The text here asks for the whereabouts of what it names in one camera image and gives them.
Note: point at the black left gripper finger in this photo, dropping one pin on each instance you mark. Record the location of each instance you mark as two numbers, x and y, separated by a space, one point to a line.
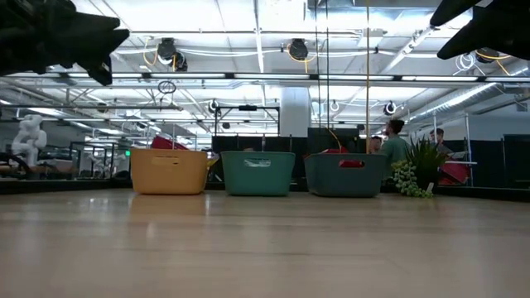
103 70
103 37

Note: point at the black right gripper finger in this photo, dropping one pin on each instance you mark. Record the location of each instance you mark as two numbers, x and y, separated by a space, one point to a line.
484 39
453 10

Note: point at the yellow plastic bin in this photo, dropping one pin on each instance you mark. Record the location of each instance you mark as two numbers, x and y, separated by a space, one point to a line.
170 171

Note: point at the red Skittles pack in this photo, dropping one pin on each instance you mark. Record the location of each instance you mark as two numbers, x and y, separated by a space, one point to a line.
335 150
352 164

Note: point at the light teal plastic bin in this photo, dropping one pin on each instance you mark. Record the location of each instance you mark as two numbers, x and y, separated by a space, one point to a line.
256 180

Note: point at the dark teal plastic bin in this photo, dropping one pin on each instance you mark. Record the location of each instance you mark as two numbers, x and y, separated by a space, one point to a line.
331 182

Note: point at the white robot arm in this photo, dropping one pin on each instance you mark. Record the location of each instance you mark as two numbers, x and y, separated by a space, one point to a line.
29 136

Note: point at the red tool cart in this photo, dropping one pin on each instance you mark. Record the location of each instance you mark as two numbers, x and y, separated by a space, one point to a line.
165 142

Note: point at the person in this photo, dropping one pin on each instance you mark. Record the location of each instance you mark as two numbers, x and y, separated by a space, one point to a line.
375 145
438 138
395 147

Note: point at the black steering wheel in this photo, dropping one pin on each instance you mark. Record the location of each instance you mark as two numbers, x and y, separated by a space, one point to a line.
16 161

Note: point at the potted artificial succulent plant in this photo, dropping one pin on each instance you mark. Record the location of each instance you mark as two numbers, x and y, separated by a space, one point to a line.
422 161

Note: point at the red container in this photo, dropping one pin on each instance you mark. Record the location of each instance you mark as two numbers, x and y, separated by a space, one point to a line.
453 174

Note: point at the black metal gantry frame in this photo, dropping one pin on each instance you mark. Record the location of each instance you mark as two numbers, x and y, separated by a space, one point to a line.
247 107

